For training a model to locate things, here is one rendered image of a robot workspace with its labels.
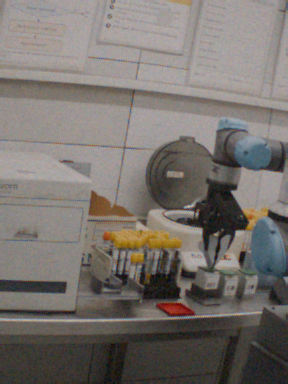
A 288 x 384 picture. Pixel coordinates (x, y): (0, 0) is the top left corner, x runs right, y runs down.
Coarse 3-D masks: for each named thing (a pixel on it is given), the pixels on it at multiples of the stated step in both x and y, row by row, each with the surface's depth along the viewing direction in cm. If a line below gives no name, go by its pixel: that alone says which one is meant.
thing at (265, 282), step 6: (246, 252) 228; (246, 258) 227; (246, 264) 227; (252, 264) 225; (258, 276) 227; (264, 276) 227; (270, 276) 228; (258, 282) 227; (264, 282) 228; (270, 282) 228; (258, 288) 226; (264, 288) 227; (270, 288) 228
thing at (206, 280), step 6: (198, 270) 213; (198, 276) 212; (204, 276) 210; (210, 276) 210; (216, 276) 211; (198, 282) 212; (204, 282) 210; (210, 282) 210; (216, 282) 211; (204, 288) 210
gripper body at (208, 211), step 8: (208, 184) 211; (216, 184) 206; (224, 184) 205; (208, 192) 211; (208, 200) 211; (200, 208) 211; (208, 208) 208; (216, 208) 207; (200, 216) 212; (208, 216) 208; (216, 216) 206; (200, 224) 211; (216, 224) 207; (224, 224) 208; (216, 232) 208; (224, 232) 209
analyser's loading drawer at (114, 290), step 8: (96, 280) 194; (112, 280) 198; (120, 280) 195; (128, 280) 202; (80, 288) 194; (88, 288) 195; (96, 288) 194; (112, 288) 197; (120, 288) 194; (128, 288) 200; (136, 288) 199; (80, 296) 189; (88, 296) 190; (96, 296) 191; (104, 296) 192; (112, 296) 193; (120, 296) 194; (128, 296) 195; (136, 296) 196
